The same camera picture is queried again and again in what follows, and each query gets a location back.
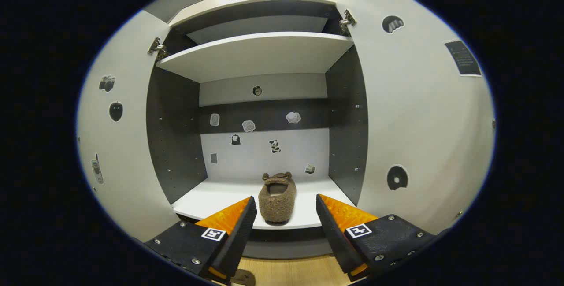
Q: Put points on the white cat sticker cabinet door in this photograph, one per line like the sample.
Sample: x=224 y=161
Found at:
x=423 y=123

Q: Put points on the white cabinet shelf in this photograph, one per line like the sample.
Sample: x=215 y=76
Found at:
x=255 y=54

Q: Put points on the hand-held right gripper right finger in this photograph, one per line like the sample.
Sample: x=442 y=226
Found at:
x=335 y=237

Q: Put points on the metal door hinge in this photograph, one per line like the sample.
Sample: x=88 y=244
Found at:
x=347 y=21
x=157 y=49

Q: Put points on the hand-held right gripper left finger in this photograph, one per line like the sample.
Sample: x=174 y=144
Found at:
x=238 y=237

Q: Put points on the white shoe cabinet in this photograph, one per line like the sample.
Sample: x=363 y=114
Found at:
x=264 y=145

